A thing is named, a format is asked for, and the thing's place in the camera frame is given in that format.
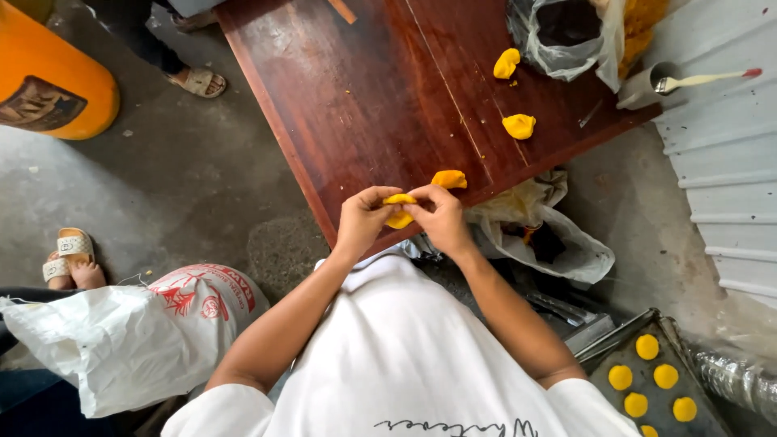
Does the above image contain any orange cylinder with label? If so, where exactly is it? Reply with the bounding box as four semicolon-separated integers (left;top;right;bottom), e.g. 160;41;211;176
0;0;121;142

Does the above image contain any small metal knife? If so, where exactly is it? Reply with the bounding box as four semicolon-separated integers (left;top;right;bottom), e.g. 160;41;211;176
578;100;603;129

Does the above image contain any heap of yellow dough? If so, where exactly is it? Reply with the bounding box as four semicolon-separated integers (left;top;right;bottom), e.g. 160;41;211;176
618;0;670;80

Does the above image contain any person's white shirt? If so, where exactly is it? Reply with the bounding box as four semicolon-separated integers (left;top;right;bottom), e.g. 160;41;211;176
161;246;644;437

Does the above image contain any crumpled white plastic bag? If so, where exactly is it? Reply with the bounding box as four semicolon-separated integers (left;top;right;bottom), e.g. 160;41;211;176
464;169;616;285

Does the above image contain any person's right hand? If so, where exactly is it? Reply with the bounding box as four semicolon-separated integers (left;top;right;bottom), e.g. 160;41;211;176
403;184;478;262

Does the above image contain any white sack with red print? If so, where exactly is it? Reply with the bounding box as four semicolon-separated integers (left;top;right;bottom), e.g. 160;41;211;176
0;263;272;420

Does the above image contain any wooden stick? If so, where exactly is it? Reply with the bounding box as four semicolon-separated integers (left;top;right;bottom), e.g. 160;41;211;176
327;0;358;25

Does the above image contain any white-handled brush with red tip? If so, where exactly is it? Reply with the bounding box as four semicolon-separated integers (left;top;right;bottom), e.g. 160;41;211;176
654;68;763;95

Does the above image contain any grey cup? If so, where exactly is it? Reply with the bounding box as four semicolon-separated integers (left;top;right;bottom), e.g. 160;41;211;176
616;61;682;111

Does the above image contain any shiny foil roll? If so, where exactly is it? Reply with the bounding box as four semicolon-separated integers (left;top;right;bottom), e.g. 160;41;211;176
689;345;777;427

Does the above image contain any grey corrugated metal sheet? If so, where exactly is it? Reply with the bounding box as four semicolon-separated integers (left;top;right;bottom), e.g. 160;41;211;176
642;0;777;310

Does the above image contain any metal baking tray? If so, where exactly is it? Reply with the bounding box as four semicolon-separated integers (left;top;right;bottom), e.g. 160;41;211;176
575;308;737;437

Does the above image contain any group of round dough balls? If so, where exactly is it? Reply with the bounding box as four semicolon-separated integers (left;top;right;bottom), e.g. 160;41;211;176
607;333;698;437

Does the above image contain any stack of metal trays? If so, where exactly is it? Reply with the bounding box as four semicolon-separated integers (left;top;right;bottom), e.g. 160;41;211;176
522;290;617;356

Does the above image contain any clear plastic bag with filling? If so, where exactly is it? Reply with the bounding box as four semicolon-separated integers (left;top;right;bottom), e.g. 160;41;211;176
507;0;627;93

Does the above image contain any yellow dough piece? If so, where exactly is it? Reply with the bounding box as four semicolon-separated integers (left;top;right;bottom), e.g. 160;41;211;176
382;193;420;230
493;48;522;80
431;170;468;190
502;113;537;141

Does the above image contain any person's left hand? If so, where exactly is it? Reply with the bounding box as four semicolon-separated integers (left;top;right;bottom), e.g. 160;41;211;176
335;186;405;262

